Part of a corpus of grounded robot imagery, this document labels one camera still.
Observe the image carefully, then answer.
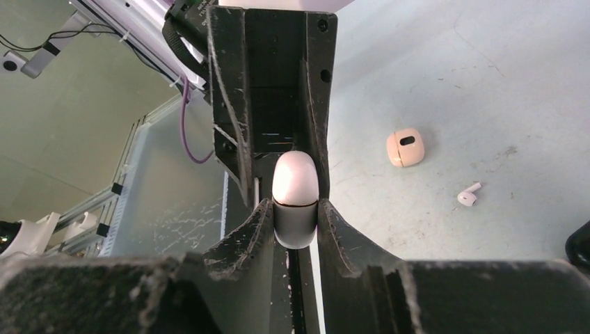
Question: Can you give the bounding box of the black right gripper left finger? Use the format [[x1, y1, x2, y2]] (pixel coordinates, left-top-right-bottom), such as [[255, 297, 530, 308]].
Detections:
[[1, 199, 274, 333]]

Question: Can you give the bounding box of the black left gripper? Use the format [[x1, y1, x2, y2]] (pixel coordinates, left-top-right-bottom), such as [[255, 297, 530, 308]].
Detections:
[[164, 1, 338, 208]]

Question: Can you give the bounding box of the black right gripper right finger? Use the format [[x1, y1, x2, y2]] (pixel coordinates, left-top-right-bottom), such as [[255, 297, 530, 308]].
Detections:
[[317, 199, 589, 333]]

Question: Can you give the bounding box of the white earbud charging case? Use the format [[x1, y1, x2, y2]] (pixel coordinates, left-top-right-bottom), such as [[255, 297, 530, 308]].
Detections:
[[271, 151, 319, 250]]

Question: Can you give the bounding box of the white earbud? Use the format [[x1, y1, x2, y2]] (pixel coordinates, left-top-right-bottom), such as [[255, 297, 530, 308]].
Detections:
[[456, 182, 482, 207]]

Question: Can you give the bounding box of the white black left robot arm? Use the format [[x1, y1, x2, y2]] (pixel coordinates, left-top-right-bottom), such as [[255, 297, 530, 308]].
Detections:
[[76, 1, 338, 205]]

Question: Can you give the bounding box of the beige earbud charging case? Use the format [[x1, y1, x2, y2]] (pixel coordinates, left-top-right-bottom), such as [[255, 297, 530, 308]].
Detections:
[[386, 128, 425, 168]]

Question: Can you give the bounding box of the black earbud charging case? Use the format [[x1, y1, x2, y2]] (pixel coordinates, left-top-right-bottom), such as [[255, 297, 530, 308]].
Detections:
[[565, 222, 590, 273]]

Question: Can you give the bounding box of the white slotted cable duct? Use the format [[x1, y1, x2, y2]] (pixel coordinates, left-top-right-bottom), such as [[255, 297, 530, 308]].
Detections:
[[98, 121, 152, 257]]

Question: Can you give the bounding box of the aluminium frame rail front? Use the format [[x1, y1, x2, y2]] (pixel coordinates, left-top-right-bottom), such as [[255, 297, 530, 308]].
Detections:
[[45, 95, 181, 257]]

